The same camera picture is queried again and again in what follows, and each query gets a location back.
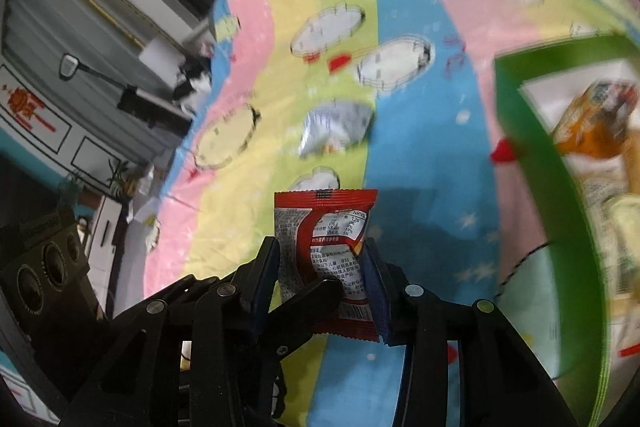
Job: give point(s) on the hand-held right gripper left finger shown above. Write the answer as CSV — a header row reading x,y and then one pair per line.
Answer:
x,y
262,287

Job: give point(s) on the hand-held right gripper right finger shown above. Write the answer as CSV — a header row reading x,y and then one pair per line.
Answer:
x,y
382,307

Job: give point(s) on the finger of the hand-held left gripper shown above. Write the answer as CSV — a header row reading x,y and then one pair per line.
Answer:
x,y
310,307

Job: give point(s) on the small red snack packet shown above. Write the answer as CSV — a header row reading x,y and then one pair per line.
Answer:
x,y
325,227

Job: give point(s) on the green cardboard box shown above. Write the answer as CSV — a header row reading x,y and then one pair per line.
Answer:
x,y
540,167

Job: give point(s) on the pale yellow snack packet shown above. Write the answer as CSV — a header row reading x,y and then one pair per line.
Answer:
x,y
620,217

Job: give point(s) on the orange panda snack packet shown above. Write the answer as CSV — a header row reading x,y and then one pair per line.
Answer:
x,y
585,132

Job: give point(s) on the green potted plant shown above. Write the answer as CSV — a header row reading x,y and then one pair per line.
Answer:
x,y
120,179

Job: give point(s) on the striped cartoon printed blanket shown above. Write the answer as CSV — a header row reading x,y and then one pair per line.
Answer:
x,y
415,157

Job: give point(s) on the silver crumpled snack packet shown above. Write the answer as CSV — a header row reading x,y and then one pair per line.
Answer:
x,y
335,127

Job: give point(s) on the black and white clothes pile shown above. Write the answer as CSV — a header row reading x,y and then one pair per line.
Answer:
x,y
190,87

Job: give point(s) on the black stand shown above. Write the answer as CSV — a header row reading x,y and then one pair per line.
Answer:
x,y
150,104

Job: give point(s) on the white board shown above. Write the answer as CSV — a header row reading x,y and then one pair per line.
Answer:
x,y
157,57

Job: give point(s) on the red wall decal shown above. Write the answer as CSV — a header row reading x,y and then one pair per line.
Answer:
x,y
20,107

